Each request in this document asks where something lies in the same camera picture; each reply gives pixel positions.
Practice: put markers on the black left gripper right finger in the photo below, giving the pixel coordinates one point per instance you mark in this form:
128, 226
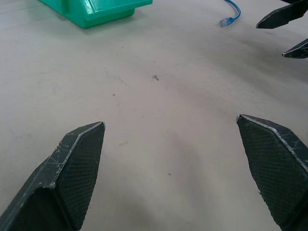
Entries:
274, 168

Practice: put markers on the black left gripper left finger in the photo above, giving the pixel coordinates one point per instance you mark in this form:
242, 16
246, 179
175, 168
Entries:
72, 173

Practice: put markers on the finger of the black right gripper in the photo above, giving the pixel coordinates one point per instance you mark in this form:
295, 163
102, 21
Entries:
281, 15
298, 51

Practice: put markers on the green plastic bin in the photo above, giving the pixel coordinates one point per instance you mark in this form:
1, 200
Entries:
96, 10

